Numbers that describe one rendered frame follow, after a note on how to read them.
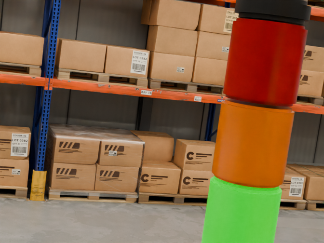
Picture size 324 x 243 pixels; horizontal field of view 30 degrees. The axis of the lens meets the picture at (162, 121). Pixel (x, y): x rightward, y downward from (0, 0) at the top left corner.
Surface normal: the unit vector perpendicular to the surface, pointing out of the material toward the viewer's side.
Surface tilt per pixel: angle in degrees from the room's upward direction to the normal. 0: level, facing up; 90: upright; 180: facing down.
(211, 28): 91
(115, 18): 90
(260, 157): 90
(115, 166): 89
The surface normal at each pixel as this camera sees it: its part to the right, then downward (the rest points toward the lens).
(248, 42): -0.58, 0.04
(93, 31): 0.29, 0.17
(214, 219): -0.77, -0.01
